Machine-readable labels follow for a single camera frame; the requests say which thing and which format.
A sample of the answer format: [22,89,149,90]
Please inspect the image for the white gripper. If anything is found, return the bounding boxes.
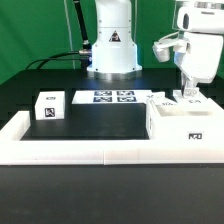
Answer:
[174,32,224,98]

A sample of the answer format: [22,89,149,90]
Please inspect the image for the white cabinet door panel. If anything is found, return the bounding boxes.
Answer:
[146,91,177,106]
[173,90,213,109]

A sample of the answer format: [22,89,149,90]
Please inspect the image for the white cabinet body box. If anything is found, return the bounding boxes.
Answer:
[146,99,224,141]

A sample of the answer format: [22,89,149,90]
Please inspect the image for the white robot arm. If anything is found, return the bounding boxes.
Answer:
[87,0,224,98]

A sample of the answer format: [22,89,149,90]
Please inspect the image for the small white tagged cube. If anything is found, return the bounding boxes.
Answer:
[35,91,65,120]

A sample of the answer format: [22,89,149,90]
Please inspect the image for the white U-shaped fence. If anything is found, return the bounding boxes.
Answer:
[0,111,224,165]

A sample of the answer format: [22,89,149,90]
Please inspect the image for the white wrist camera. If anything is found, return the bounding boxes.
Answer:
[152,38,184,62]

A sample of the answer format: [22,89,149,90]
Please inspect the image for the black ribbed robot cable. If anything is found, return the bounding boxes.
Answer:
[73,0,92,51]

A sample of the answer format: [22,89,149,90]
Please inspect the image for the black cables on table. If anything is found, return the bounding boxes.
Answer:
[25,49,92,70]

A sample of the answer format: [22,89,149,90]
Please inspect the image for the flat white tag base plate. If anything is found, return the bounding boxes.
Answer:
[72,90,152,104]

